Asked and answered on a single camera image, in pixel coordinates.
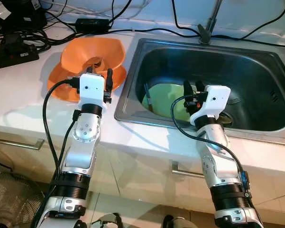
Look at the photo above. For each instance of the orange bowl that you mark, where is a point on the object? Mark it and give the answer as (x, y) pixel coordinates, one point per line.
(76, 52)

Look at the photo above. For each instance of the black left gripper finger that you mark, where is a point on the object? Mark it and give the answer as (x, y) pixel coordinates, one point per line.
(91, 71)
(109, 80)

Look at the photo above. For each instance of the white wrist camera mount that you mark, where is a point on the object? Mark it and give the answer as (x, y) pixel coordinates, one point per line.
(92, 90)
(213, 102)

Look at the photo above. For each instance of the black charger box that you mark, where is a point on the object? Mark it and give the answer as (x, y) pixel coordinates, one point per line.
(34, 16)
(4, 19)

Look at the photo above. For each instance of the green plate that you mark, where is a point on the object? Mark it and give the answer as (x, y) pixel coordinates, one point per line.
(163, 102)

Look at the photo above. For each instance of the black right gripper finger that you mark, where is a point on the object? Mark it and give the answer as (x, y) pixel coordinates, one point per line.
(187, 88)
(199, 87)

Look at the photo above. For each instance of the steel faucet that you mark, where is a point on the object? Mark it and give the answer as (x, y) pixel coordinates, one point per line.
(205, 33)

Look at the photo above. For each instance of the orange plate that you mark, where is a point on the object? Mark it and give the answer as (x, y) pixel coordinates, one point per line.
(57, 88)

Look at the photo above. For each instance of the black power adapter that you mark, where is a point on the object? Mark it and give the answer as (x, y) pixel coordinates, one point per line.
(92, 25)

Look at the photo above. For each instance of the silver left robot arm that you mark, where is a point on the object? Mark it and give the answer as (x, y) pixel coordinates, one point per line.
(83, 137)

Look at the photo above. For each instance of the floor fan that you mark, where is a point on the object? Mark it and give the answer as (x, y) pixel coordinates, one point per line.
(9, 199)

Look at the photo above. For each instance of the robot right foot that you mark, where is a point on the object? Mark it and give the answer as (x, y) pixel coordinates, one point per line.
(180, 222)

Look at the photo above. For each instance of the black power strip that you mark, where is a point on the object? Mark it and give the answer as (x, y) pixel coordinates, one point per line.
(14, 58)

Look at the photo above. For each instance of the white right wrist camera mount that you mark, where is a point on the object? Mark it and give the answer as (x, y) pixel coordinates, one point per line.
(213, 102)

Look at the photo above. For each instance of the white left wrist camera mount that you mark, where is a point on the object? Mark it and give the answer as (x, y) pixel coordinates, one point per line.
(92, 90)

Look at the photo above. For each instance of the steel sink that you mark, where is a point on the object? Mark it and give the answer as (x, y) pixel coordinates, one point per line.
(237, 66)

